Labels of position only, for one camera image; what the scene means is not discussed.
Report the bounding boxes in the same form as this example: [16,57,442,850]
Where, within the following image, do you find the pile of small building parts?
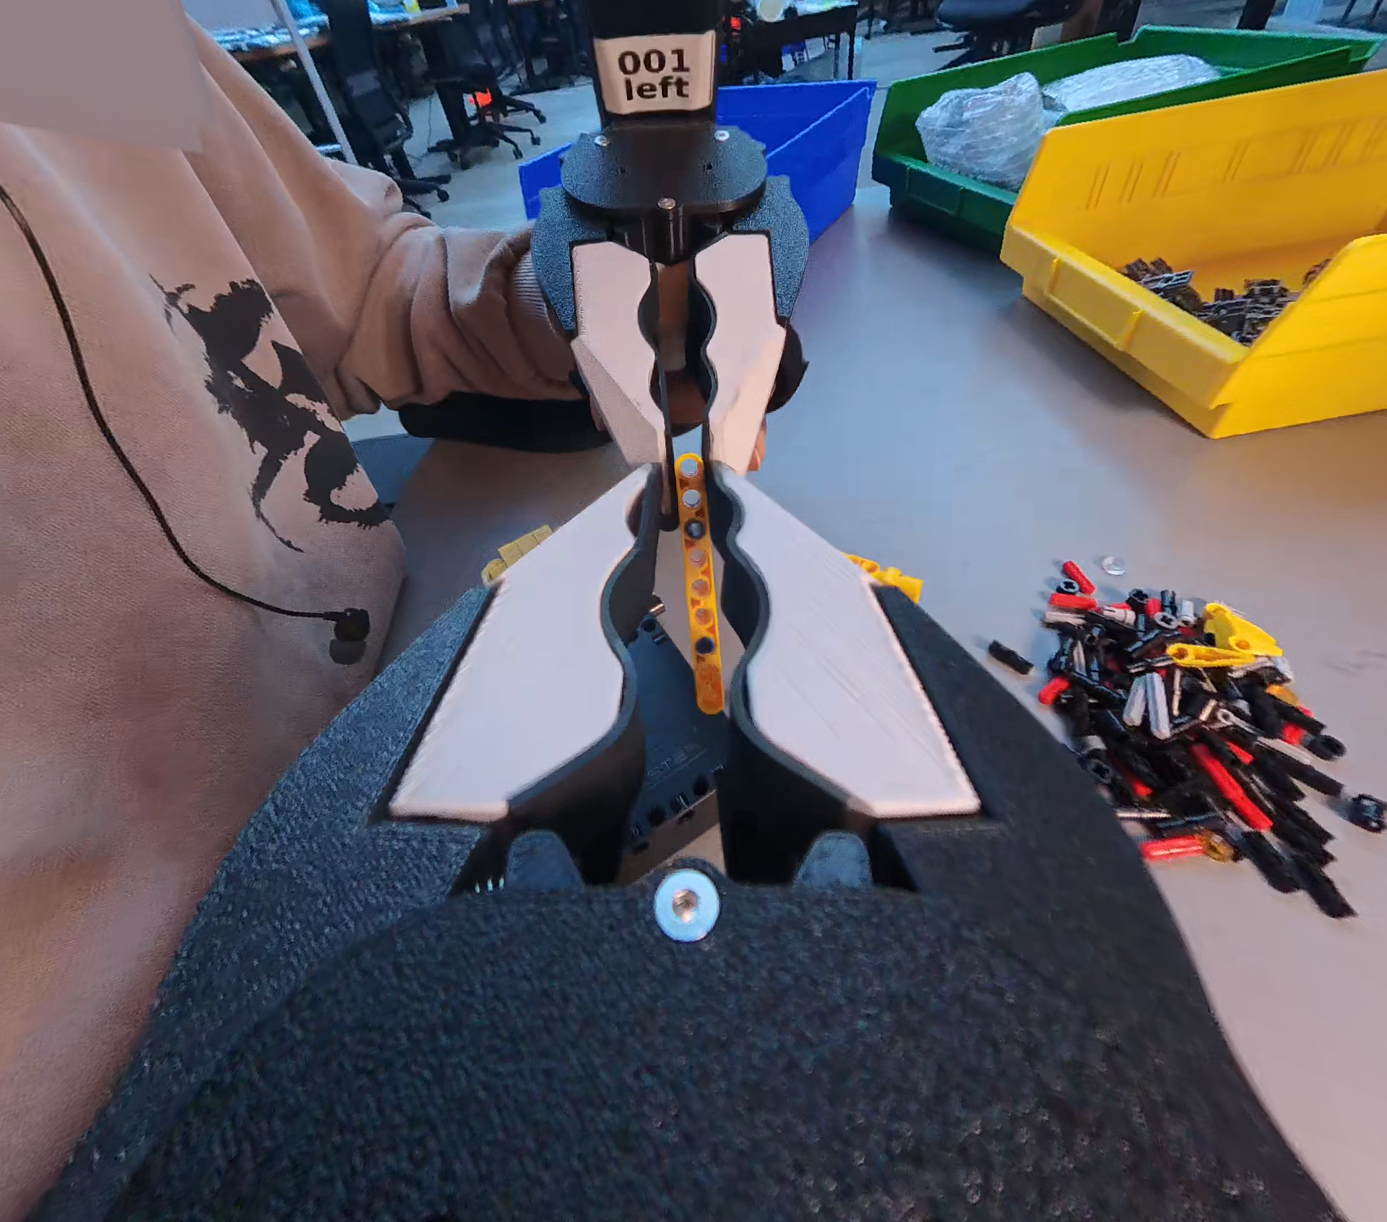
[1038,558,1387,919]

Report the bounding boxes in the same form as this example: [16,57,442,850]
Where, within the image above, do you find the black microphone cable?
[0,186,373,665]

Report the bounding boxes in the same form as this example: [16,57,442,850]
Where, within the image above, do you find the green plastic bin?
[871,24,1387,254]

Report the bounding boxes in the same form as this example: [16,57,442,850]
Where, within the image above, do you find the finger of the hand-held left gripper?
[691,233,790,476]
[568,238,668,472]

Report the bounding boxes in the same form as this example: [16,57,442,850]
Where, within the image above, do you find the blue plastic bin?
[517,77,880,242]

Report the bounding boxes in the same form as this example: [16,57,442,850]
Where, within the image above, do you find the person's left forearm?
[325,160,587,411]

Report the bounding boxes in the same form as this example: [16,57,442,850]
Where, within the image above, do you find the yellow black toy robot body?
[481,524,925,882]

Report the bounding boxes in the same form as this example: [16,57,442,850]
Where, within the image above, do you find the crumpled clear plastic bag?
[915,70,1048,191]

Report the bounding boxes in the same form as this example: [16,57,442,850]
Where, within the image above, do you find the heap of black building parts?
[1118,255,1332,346]

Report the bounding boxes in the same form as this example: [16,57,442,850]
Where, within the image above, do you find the grey desk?
[379,181,1387,1222]

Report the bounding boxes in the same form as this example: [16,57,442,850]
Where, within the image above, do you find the person's beige sweatshirt torso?
[0,18,522,1222]

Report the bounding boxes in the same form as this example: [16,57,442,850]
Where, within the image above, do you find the yellow plastic bin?
[998,67,1387,440]

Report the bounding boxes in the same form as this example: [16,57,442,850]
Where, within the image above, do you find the flat clear plastic bag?
[1040,51,1224,116]

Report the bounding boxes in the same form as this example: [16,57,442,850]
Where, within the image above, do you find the long yellow building beam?
[673,451,728,716]

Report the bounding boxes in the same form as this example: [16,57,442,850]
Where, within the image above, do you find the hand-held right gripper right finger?
[710,467,983,820]

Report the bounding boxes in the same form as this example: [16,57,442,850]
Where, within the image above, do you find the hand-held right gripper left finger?
[387,466,665,824]

